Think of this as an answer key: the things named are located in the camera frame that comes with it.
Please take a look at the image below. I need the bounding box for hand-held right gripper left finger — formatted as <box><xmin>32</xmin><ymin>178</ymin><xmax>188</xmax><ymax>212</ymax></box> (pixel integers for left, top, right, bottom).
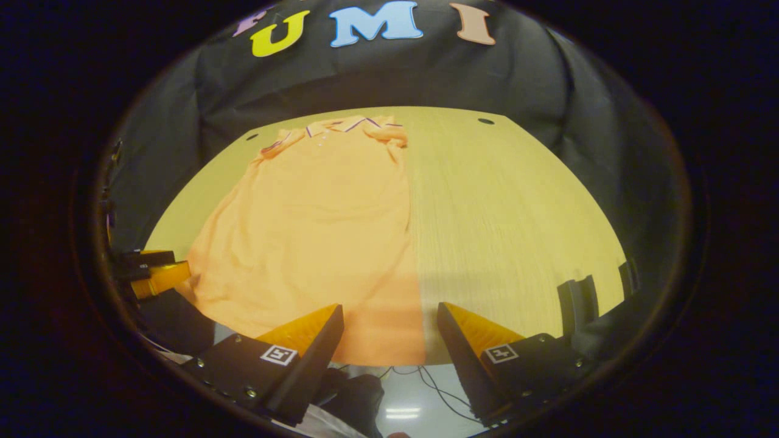
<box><xmin>183</xmin><ymin>304</ymin><xmax>346</xmax><ymax>428</ymax></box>

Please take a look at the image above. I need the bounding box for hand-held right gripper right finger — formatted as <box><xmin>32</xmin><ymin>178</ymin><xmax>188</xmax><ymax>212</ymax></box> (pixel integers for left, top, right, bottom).
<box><xmin>436</xmin><ymin>302</ymin><xmax>594</xmax><ymax>426</ymax></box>

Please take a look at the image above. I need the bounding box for orange T-shirt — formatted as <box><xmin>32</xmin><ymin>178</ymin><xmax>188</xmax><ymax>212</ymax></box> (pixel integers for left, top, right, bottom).
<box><xmin>176</xmin><ymin>114</ymin><xmax>427</xmax><ymax>367</ymax></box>

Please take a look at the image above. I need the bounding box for person's dark clothing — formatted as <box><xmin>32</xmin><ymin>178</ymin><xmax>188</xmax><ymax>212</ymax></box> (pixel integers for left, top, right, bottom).
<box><xmin>137</xmin><ymin>289</ymin><xmax>385</xmax><ymax>438</ymax></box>

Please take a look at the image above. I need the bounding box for black backdrop cloth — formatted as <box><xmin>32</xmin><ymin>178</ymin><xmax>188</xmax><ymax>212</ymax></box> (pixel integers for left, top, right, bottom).
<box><xmin>100</xmin><ymin>0</ymin><xmax>688</xmax><ymax>341</ymax></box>

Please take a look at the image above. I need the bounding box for black floor cable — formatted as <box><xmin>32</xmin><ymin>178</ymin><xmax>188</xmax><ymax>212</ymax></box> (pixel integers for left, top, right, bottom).
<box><xmin>389</xmin><ymin>365</ymin><xmax>481</xmax><ymax>423</ymax></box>

